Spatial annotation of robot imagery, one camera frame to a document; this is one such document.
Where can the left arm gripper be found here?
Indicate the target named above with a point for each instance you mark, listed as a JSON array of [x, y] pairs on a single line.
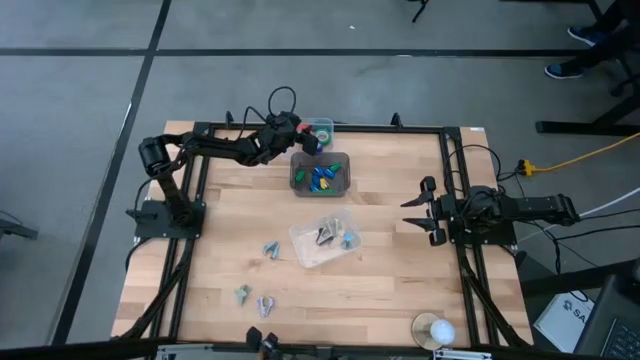
[[285, 132]]

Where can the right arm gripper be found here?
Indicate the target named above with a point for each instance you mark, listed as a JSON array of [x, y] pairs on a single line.
[[442, 210]]

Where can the yellow mini stapler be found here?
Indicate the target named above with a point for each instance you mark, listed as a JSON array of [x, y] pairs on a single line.
[[324, 183]]

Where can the light blue staple remover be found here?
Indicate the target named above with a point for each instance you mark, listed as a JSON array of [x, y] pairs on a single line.
[[348, 242]]

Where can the beige staple remover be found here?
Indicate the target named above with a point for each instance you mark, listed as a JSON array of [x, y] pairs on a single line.
[[334, 226]]

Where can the clear plastic bin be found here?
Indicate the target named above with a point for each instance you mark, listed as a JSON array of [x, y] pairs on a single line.
[[327, 124], [310, 252]]

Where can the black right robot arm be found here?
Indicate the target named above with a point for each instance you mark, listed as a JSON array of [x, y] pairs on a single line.
[[530, 205]]

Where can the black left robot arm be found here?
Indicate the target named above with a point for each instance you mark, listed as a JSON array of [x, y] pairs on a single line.
[[215, 146]]

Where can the blue-grey staple remover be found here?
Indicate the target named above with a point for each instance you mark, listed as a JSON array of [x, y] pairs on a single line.
[[271, 249]]

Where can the green-grey staple remover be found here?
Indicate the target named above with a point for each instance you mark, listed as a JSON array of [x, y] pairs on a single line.
[[243, 294]]

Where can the lilac staple remover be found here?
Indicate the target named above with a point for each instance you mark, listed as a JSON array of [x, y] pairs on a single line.
[[265, 306]]

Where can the dark translucent plastic bin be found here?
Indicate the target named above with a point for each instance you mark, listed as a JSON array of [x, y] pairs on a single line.
[[295, 190]]

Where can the white sticker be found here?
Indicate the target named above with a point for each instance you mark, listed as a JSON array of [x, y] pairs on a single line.
[[477, 129]]

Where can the white bulb table lamp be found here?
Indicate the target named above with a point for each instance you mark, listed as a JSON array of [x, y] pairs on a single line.
[[442, 332]]

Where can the black desk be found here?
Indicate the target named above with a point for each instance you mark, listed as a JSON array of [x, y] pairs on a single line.
[[575, 128]]

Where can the white printed box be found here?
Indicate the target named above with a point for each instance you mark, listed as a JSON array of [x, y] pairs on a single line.
[[562, 320]]

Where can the black tripod leg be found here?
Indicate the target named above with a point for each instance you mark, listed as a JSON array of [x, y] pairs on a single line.
[[420, 10]]

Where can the person's shoe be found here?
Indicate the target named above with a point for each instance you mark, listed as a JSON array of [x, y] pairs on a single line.
[[562, 71], [587, 36]]

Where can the black clamp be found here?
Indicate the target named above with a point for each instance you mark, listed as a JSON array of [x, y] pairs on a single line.
[[262, 342]]

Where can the black laptop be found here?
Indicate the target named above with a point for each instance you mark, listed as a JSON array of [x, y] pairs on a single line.
[[615, 330]]

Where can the person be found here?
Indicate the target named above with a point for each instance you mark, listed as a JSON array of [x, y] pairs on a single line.
[[615, 30]]

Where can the dark chair base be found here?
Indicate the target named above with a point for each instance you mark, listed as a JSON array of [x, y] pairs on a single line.
[[15, 229]]

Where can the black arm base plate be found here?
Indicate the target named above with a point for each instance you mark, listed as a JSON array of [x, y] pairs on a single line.
[[500, 239], [150, 227]]

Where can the black aluminium table frame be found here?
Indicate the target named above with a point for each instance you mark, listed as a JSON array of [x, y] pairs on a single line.
[[375, 128]]

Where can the silver bracket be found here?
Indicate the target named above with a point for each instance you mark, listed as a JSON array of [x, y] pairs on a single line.
[[185, 351], [460, 355]]

